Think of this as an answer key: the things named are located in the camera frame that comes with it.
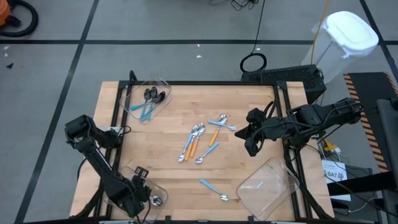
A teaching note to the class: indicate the white paper label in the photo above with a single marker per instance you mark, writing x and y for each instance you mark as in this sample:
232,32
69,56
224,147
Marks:
332,169

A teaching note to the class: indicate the black floor scrap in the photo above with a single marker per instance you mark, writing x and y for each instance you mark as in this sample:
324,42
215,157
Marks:
10,65

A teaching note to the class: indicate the dark grey cart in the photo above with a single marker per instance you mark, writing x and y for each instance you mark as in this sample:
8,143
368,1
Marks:
390,130

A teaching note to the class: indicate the clear plastic tray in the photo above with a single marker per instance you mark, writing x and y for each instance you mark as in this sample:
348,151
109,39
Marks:
267,193
157,189
132,96

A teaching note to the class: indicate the black metal beam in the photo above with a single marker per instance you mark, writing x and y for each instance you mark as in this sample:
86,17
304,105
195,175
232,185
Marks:
363,186

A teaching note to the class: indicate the black aluminium table frame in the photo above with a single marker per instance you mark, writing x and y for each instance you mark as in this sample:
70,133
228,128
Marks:
217,83

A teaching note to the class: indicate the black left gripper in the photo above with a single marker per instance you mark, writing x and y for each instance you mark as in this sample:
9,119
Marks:
140,196

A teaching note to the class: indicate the black computer case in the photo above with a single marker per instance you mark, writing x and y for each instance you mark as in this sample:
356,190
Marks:
286,76

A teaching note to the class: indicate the white aluminium bar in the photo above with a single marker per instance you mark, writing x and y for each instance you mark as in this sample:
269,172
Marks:
116,222
281,222

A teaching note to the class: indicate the clear bin with white lid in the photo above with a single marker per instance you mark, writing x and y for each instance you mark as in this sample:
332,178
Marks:
351,31

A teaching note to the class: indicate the black hazard-striped mat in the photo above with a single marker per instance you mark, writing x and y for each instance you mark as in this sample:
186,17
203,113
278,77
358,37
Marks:
371,90

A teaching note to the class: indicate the black table clamp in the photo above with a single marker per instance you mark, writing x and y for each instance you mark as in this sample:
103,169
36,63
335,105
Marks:
168,219
250,219

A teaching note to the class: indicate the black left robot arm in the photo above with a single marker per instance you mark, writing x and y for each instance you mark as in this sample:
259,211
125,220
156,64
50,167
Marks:
102,174

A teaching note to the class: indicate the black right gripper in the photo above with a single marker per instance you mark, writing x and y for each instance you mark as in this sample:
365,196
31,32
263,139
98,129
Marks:
264,129

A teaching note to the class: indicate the orange vacuum cleaner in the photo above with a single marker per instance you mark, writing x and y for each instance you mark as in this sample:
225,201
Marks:
3,14

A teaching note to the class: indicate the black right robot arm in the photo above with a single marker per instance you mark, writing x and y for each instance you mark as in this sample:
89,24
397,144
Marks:
317,116

